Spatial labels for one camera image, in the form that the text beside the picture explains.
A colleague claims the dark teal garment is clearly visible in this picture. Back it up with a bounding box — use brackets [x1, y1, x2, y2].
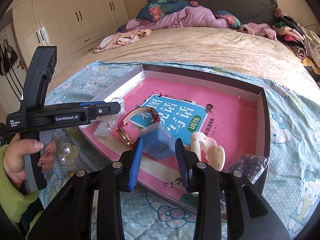
[15, 189, 53, 232]

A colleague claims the dark grey headboard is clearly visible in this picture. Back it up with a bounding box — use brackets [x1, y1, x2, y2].
[146, 0, 278, 27]

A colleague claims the blue packet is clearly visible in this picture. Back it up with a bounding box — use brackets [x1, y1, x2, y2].
[138, 126, 176, 159]

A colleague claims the small floral dark blue pillow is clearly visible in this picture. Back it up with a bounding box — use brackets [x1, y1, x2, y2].
[214, 10, 242, 29]

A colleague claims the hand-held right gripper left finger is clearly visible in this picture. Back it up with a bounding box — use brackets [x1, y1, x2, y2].
[27, 138, 145, 240]

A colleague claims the grey shallow cardboard box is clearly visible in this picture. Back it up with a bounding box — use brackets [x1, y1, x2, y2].
[77, 64, 272, 213]

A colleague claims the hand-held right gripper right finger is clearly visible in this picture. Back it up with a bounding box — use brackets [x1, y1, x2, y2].
[175, 138, 292, 240]

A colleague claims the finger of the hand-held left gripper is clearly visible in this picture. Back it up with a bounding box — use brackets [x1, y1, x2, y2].
[88, 101, 121, 123]
[74, 100, 107, 108]

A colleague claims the pile of mixed clothes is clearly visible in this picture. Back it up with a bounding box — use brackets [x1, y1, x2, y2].
[274, 8, 320, 75]

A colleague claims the cream wardrobe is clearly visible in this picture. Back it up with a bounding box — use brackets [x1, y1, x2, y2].
[11, 0, 130, 76]

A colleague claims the clear earring packet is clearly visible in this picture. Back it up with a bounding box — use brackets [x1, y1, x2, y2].
[94, 97, 126, 138]

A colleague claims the rose gold wrist watch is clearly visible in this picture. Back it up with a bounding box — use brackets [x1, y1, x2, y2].
[117, 107, 161, 149]

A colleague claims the cream hair claw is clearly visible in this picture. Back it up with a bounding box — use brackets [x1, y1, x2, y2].
[190, 131, 226, 172]

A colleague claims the peach garment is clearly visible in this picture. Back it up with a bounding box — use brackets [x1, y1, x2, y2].
[94, 29, 152, 54]

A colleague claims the person's left hand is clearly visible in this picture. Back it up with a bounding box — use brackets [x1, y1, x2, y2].
[3, 139, 57, 184]

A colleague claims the beige bedspread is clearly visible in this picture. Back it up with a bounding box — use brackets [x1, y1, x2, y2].
[56, 26, 320, 92]

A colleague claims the cartoon cat printed blanket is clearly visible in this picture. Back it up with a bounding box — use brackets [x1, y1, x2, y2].
[37, 60, 320, 240]

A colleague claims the pink quilt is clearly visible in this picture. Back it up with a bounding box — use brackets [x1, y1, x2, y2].
[124, 6, 231, 32]

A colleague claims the pearl hair clip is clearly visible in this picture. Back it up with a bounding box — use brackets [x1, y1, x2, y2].
[59, 142, 79, 167]

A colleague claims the pink fuzzy garment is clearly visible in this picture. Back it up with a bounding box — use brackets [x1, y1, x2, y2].
[238, 23, 278, 41]

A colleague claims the pink book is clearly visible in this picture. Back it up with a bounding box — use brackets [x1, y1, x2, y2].
[84, 77, 258, 203]

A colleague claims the large floral dark blue pillow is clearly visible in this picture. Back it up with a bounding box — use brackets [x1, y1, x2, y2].
[136, 0, 201, 22]

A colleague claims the black dotted packet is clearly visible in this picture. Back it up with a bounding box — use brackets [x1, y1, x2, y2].
[224, 154, 270, 175]

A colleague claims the black handbag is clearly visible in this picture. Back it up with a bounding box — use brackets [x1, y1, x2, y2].
[0, 39, 19, 76]

